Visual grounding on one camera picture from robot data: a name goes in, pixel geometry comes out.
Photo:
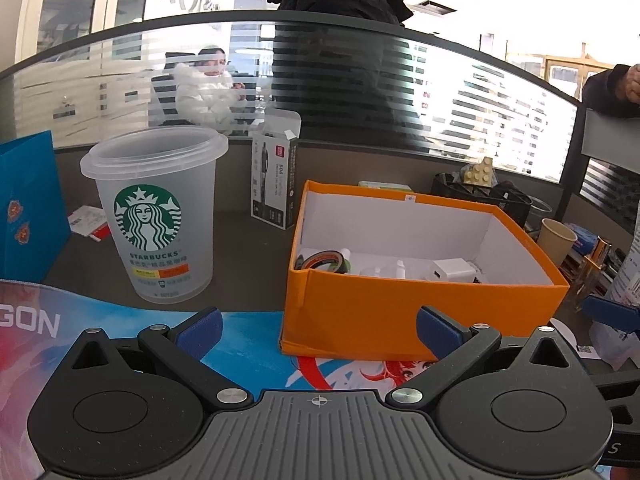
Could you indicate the Starbucks plastic cup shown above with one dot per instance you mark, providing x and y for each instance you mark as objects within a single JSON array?
[{"x": 157, "y": 189}]

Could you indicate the grey partition panel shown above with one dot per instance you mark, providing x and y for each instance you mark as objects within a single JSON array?
[{"x": 612, "y": 140}]

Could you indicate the bystander hand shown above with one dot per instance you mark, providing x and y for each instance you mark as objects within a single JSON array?
[{"x": 628, "y": 87}]

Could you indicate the gold clear pen holder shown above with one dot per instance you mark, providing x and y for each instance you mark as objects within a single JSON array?
[{"x": 589, "y": 273}]

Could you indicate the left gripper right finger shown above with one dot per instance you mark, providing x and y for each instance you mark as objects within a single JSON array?
[{"x": 439, "y": 333}]

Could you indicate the person in white jacket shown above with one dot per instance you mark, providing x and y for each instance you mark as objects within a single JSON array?
[{"x": 205, "y": 92}]

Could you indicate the person in black coat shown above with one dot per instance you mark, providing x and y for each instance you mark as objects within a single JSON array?
[{"x": 334, "y": 77}]

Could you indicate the orange cardboard box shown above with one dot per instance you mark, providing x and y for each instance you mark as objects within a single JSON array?
[{"x": 345, "y": 316}]

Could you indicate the black vinyl tape roll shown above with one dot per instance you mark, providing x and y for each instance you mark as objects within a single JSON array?
[{"x": 331, "y": 261}]

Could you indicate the white power adapter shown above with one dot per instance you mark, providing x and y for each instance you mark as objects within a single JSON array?
[{"x": 454, "y": 270}]

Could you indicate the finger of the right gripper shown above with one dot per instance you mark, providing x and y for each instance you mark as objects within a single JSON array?
[{"x": 613, "y": 314}]

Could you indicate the white purple refill pouch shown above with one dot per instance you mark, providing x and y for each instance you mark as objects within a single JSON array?
[{"x": 615, "y": 346}]

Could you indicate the black mesh organizer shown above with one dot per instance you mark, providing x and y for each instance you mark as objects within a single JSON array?
[{"x": 504, "y": 195}]

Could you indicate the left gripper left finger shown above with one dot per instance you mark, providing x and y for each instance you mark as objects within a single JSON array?
[{"x": 200, "y": 333}]

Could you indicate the white QR paper card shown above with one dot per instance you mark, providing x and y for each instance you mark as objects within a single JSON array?
[{"x": 584, "y": 351}]

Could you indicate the blue paper bag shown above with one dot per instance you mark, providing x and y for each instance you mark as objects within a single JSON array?
[{"x": 34, "y": 225}]

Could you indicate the yellow toy brick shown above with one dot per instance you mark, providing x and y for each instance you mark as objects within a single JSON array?
[{"x": 479, "y": 173}]

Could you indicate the white pen box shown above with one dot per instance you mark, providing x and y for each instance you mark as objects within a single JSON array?
[{"x": 274, "y": 152}]

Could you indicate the red white paper slip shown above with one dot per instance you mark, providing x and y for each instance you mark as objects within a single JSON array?
[{"x": 89, "y": 221}]

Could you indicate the beige paper cup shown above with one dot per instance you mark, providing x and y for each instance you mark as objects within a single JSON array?
[{"x": 556, "y": 239}]

